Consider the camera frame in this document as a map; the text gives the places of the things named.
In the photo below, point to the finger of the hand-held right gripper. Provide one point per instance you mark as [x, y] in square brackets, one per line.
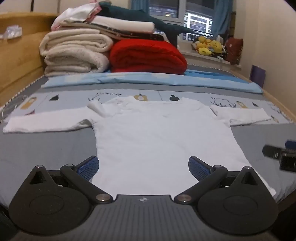
[291, 143]
[271, 151]

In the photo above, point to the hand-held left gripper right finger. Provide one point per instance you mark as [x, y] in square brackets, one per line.
[197, 169]

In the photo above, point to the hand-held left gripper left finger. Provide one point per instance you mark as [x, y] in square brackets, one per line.
[89, 169]

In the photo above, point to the purple box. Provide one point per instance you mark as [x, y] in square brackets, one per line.
[258, 75]

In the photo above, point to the light blue quilt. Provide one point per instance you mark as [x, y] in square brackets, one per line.
[138, 80]

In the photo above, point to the dark red bag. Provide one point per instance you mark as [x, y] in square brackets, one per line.
[234, 49]

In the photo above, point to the cream fleece blanket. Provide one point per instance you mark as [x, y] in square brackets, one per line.
[74, 51]

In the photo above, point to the yellow plush toy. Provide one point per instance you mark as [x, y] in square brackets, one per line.
[203, 46]
[216, 46]

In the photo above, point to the red folded blanket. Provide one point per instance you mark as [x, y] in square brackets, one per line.
[148, 55]

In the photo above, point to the blue curtain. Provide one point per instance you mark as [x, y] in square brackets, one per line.
[140, 5]
[222, 16]

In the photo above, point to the window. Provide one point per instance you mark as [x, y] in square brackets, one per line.
[198, 23]

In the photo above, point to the white folded cloth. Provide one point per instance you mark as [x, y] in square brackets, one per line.
[120, 24]

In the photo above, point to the pink and white cloth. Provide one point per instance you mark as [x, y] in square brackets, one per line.
[74, 12]

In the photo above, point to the clear plastic bag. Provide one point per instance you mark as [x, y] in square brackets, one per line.
[11, 32]

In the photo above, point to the dark teal plush shark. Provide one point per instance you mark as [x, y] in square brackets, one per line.
[143, 17]

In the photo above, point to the wooden bed frame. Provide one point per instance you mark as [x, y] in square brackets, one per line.
[20, 58]

